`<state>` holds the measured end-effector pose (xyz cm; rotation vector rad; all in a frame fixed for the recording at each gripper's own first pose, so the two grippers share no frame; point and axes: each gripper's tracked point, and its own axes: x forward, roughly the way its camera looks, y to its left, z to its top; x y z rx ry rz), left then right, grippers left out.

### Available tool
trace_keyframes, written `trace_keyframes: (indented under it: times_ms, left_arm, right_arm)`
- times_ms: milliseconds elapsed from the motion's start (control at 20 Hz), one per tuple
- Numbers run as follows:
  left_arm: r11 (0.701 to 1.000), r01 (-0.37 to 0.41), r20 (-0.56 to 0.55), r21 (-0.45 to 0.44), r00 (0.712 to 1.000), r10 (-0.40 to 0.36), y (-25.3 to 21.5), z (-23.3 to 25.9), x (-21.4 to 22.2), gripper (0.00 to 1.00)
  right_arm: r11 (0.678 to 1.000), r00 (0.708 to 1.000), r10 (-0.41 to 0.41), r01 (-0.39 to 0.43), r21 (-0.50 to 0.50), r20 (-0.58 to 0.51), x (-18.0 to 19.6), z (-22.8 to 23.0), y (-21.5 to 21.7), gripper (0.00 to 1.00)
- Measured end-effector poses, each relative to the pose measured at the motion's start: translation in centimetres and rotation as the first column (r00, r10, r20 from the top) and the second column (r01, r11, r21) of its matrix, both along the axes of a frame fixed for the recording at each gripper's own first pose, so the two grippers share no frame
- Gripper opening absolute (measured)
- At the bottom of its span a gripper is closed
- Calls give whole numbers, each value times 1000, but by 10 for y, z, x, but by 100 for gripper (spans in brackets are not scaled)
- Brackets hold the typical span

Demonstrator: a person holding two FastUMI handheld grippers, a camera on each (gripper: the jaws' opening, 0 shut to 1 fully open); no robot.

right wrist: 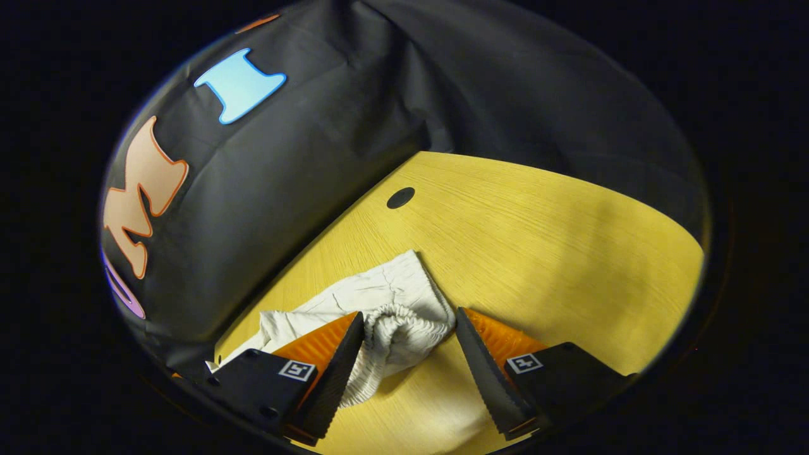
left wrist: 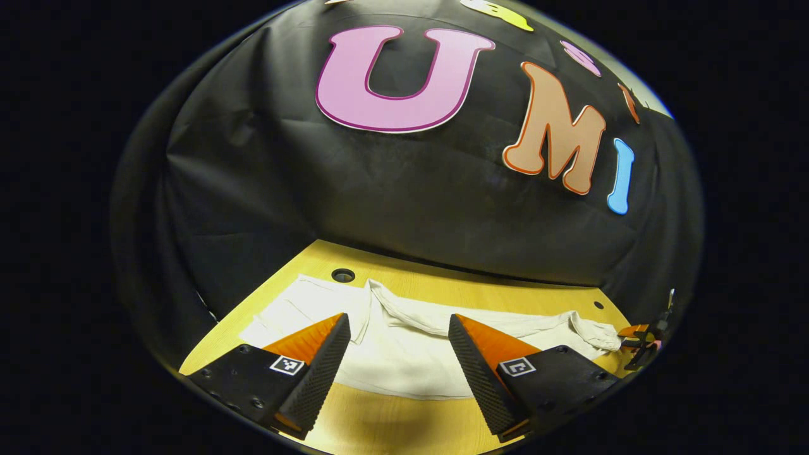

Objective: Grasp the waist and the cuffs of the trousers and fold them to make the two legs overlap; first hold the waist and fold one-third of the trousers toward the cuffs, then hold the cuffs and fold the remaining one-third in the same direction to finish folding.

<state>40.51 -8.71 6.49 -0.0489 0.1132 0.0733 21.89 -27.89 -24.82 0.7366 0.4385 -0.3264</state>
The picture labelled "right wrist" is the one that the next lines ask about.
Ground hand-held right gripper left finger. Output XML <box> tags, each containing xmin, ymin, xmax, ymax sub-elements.
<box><xmin>209</xmin><ymin>311</ymin><xmax>366</xmax><ymax>446</ymax></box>

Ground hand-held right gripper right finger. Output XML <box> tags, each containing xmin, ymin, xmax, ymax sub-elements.
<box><xmin>455</xmin><ymin>307</ymin><xmax>636</xmax><ymax>442</ymax></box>

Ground white jeans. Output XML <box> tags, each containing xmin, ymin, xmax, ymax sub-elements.
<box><xmin>205</xmin><ymin>250</ymin><xmax>457</xmax><ymax>410</ymax></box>

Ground black backdrop cloth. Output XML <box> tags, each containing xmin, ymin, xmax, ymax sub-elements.
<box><xmin>100</xmin><ymin>0</ymin><xmax>709</xmax><ymax>373</ymax></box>

